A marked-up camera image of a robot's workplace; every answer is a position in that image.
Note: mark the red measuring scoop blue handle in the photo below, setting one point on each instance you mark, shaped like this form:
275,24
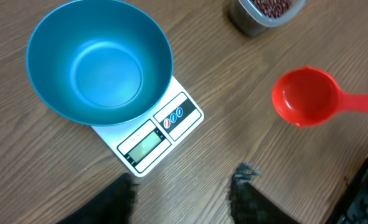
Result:
309,96

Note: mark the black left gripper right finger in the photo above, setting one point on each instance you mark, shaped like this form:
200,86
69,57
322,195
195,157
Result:
248,205

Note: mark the white digital kitchen scale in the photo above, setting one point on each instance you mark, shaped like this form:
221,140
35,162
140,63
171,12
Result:
145,141

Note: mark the red beans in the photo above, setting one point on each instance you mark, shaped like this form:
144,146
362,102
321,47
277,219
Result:
273,8

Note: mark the clear plastic container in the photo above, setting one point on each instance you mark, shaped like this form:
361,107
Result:
251,22

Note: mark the blue metal bowl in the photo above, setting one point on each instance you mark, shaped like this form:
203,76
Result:
99,63

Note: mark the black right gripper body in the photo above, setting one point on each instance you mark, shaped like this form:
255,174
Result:
352,208

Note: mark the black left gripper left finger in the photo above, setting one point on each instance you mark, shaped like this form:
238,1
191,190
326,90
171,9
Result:
113,205

